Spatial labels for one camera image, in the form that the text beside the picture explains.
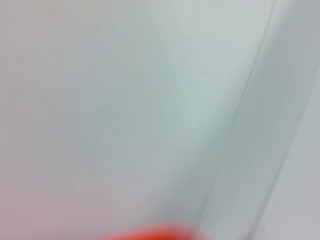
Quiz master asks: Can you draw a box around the orange basket handle clip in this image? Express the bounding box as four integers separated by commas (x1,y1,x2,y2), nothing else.
94,219,211,240

